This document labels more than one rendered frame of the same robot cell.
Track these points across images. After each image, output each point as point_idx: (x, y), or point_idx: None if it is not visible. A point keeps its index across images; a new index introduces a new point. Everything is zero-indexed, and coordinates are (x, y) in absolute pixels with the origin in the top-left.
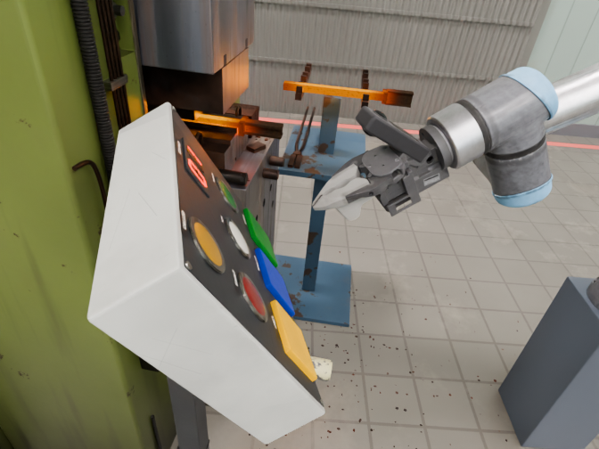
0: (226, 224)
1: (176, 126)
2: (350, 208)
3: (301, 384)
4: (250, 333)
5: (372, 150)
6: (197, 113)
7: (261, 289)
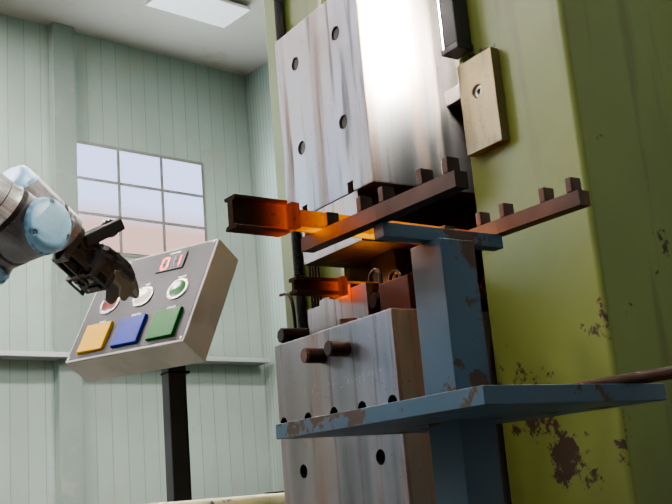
0: (145, 286)
1: (195, 247)
2: (111, 292)
3: (77, 337)
4: (93, 299)
5: (113, 250)
6: (378, 280)
7: (117, 314)
